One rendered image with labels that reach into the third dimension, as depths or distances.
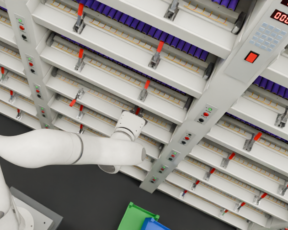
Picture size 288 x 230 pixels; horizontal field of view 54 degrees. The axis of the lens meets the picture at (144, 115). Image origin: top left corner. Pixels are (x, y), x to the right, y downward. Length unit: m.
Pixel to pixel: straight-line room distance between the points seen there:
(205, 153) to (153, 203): 0.77
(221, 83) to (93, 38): 0.42
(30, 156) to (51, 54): 0.56
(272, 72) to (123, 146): 0.47
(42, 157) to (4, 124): 1.44
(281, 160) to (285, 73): 0.46
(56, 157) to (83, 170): 1.22
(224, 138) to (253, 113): 0.20
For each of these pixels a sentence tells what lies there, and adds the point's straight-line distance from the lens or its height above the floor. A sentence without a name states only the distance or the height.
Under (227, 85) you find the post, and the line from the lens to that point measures 0.84.
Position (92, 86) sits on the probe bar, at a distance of 1.26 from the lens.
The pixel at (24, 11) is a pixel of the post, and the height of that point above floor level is 1.15.
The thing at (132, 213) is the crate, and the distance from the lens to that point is 1.89.
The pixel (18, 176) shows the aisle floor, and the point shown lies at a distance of 1.97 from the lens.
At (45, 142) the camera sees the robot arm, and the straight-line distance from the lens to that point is 0.69.
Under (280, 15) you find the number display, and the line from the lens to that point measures 0.68.
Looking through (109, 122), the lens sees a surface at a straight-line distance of 1.44.
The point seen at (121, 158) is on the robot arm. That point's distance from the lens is 0.89.
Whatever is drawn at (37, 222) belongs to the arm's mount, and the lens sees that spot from 1.51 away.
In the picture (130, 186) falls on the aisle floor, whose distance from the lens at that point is 1.93.
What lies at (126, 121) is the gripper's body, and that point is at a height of 0.88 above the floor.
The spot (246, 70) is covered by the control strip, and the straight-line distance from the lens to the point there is 0.79.
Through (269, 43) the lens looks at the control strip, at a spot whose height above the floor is 1.43.
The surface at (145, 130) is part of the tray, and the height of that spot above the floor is 0.75.
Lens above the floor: 1.85
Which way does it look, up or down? 59 degrees down
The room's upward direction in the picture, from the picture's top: 22 degrees clockwise
